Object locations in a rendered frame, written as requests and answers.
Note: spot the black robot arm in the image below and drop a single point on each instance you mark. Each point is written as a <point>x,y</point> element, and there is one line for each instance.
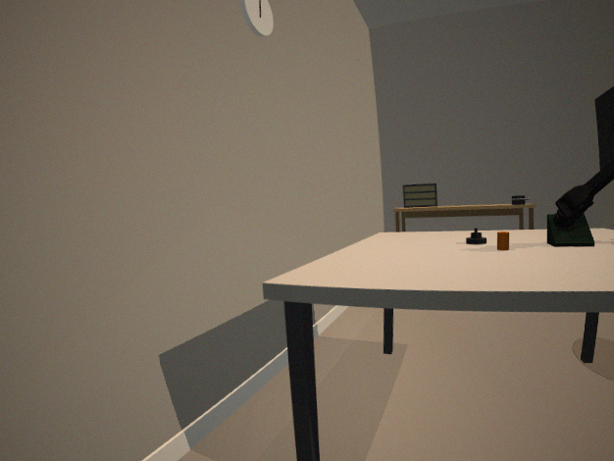
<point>573,203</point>

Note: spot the orange knob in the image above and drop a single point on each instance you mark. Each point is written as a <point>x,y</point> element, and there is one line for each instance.
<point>503,240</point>

